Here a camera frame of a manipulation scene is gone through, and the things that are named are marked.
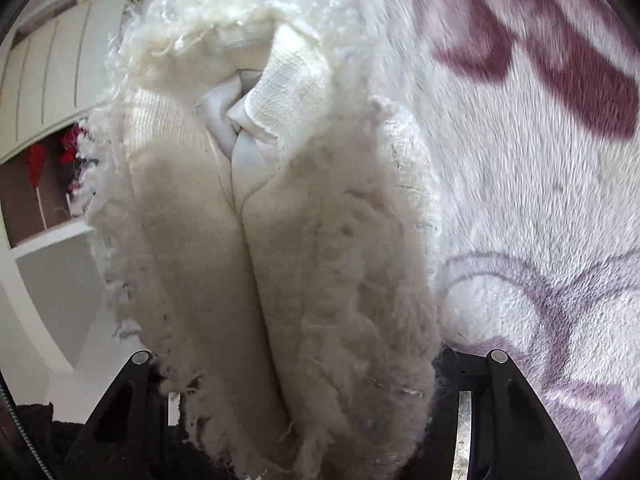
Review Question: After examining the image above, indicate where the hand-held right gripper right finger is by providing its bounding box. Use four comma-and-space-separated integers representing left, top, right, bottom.
404, 349, 582, 480

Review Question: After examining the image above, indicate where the floral plush blanket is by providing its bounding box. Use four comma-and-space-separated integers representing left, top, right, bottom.
345, 0, 640, 480

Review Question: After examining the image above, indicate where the black braided cable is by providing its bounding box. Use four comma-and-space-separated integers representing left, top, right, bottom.
0, 377, 55, 480

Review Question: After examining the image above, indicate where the red tassel ornament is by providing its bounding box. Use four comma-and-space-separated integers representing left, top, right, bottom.
22, 124, 85, 198

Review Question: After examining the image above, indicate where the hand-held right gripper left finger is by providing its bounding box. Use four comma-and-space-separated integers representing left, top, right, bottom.
65, 351, 171, 480

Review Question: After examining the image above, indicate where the white wardrobe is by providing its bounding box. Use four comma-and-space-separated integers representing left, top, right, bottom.
0, 0, 173, 411

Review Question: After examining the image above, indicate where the white fluffy knit garment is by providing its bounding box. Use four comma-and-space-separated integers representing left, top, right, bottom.
81, 0, 447, 480

